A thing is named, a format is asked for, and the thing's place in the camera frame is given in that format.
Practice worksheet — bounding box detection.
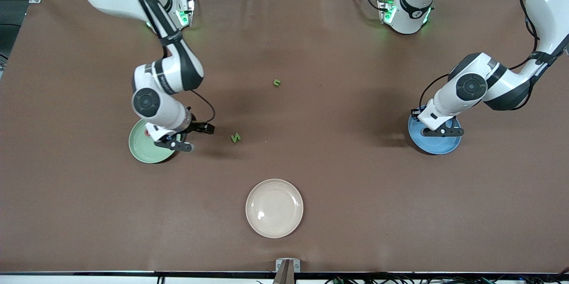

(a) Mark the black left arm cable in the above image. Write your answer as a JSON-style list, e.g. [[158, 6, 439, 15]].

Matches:
[[418, 0, 569, 113]]

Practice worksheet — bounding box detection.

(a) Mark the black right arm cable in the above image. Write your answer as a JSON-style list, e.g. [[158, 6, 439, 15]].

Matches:
[[120, 0, 216, 123]]

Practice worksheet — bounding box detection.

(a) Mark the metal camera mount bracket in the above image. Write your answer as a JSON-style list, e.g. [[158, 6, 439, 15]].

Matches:
[[272, 258, 301, 284]]

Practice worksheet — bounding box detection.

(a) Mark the black cable bundle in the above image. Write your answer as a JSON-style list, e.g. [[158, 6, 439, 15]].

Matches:
[[325, 273, 569, 284]]

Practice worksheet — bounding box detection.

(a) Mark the brown table cover sheet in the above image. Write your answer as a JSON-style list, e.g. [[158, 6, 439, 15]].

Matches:
[[0, 0, 569, 274]]

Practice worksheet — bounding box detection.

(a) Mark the blue round plate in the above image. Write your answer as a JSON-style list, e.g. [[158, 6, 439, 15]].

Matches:
[[408, 113, 462, 156]]

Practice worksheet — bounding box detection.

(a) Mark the beige round plate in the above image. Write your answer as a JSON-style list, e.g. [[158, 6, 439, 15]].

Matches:
[[245, 179, 304, 239]]

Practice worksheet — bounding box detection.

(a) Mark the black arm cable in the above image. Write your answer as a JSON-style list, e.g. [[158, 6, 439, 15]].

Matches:
[[418, 0, 569, 113], [120, 0, 216, 123]]

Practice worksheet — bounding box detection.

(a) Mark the green round plate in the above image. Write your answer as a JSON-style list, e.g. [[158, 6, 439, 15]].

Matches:
[[128, 118, 178, 164]]

